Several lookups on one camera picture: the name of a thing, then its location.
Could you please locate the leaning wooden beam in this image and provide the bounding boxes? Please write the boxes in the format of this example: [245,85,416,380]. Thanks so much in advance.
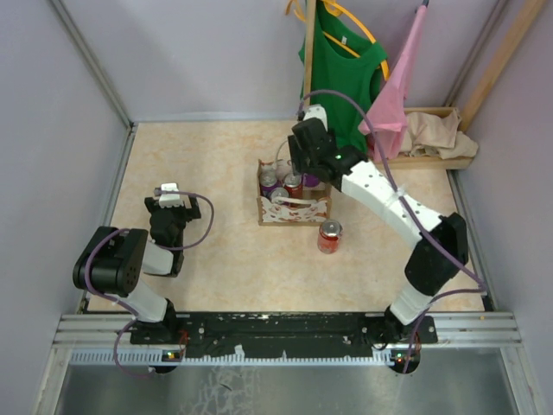
[460,1,548,131]

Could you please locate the silver purple can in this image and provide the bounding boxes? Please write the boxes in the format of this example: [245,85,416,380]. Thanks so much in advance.
[302,174,326,191]

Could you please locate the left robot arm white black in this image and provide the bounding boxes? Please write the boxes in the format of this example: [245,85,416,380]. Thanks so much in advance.
[73,191,201,345]

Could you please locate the beige crumpled cloth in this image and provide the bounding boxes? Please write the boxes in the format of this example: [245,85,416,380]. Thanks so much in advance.
[400,109,479,160]

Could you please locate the purple can back left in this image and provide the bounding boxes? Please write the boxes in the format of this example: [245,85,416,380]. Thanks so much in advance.
[258,169,280,196]

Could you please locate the green tank top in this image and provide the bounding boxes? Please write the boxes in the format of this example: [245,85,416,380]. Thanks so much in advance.
[310,1,387,152]

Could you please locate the red soda can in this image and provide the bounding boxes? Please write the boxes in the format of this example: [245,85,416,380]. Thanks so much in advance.
[317,220,343,254]

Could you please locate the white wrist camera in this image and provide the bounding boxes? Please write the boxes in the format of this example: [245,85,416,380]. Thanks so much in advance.
[158,182,184,208]
[298,104,327,130]

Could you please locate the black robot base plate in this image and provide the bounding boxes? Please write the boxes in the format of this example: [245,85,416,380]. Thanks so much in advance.
[130,310,437,359]

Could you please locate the purple can front left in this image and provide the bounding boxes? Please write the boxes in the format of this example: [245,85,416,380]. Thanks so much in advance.
[269,187,289,206]

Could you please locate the yellow clothes hanger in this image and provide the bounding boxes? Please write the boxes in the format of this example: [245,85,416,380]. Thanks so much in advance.
[285,0,391,81]

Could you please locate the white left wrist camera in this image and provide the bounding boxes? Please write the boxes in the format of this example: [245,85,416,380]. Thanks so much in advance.
[158,182,184,208]

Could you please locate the pink shirt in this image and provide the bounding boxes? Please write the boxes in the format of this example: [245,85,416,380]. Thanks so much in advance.
[358,1,429,163]

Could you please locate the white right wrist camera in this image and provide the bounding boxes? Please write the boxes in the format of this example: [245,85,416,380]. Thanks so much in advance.
[298,104,327,130]

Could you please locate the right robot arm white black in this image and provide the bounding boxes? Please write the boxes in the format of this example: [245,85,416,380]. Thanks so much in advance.
[288,118,468,342]

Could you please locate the white slotted cable duct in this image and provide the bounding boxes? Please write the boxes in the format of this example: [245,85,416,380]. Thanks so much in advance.
[68,348,423,367]

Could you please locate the patterned canvas tote bag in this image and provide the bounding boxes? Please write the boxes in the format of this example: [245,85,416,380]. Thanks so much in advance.
[257,141,332,227]

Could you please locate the red can back middle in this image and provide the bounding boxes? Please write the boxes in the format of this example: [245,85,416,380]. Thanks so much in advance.
[283,173,303,200]

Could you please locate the wooden clothes rack frame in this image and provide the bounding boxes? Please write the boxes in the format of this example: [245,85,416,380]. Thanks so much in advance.
[299,1,473,160]

